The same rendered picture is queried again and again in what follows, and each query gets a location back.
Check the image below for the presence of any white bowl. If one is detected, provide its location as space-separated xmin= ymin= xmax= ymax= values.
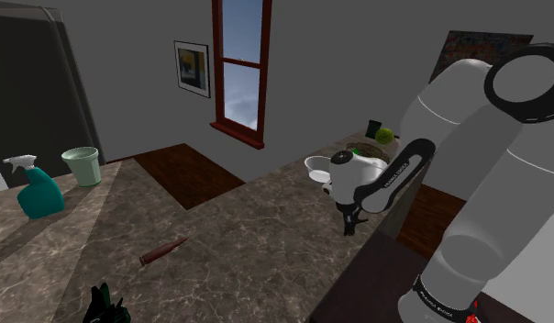
xmin=304 ymin=154 xmax=338 ymax=185

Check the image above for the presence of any brown round basin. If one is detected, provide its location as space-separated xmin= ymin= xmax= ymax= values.
xmin=345 ymin=140 xmax=393 ymax=165

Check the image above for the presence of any dark robot stand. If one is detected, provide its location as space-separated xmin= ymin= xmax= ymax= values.
xmin=305 ymin=229 xmax=536 ymax=323

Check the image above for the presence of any green tennis ball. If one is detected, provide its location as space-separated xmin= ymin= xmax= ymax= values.
xmin=374 ymin=128 xmax=396 ymax=146

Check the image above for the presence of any black cup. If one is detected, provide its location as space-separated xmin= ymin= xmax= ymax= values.
xmin=364 ymin=118 xmax=384 ymax=140

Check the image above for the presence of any red framed window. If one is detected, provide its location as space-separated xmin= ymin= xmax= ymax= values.
xmin=209 ymin=0 xmax=274 ymax=151

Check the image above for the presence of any brown pointed pen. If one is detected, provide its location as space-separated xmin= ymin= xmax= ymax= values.
xmin=138 ymin=236 xmax=190 ymax=268

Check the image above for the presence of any black green figure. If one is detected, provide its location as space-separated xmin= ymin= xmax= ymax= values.
xmin=82 ymin=282 xmax=132 ymax=323

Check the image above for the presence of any pale green cup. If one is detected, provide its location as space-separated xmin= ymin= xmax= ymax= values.
xmin=61 ymin=146 xmax=103 ymax=188

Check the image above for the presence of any teal spray bottle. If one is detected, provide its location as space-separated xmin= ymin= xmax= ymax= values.
xmin=2 ymin=154 xmax=67 ymax=221

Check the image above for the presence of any dark grey refrigerator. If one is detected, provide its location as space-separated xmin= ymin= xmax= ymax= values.
xmin=0 ymin=7 xmax=106 ymax=190

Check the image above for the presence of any colourful frameless wall picture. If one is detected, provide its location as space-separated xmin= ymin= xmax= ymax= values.
xmin=428 ymin=29 xmax=536 ymax=84

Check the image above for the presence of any white framed wall picture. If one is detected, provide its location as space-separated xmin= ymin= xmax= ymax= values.
xmin=172 ymin=39 xmax=213 ymax=100

